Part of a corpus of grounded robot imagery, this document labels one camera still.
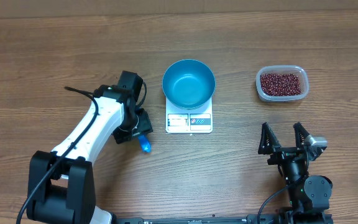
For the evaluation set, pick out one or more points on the blue metal bowl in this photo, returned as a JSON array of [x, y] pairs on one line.
[[188, 84]]

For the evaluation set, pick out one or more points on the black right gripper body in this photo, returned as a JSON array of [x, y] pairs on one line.
[[281, 157]]

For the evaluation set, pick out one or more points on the clear plastic container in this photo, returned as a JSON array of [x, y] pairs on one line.
[[283, 69]]

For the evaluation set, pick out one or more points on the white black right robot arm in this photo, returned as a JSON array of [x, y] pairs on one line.
[[309, 194]]

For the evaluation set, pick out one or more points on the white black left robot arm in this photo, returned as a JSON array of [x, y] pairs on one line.
[[61, 182]]

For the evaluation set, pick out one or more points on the red beans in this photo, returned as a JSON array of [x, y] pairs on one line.
[[274, 84]]

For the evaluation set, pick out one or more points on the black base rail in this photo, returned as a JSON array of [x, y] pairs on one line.
[[250, 219]]

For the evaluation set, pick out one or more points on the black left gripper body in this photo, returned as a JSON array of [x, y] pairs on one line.
[[142, 124]]

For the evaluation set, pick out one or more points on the white kitchen scale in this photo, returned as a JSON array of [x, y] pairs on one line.
[[184, 121]]

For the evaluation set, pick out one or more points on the blue plastic measuring scoop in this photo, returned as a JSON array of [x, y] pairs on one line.
[[144, 143]]

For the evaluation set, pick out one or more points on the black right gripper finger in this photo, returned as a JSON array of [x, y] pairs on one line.
[[269, 143], [300, 134]]

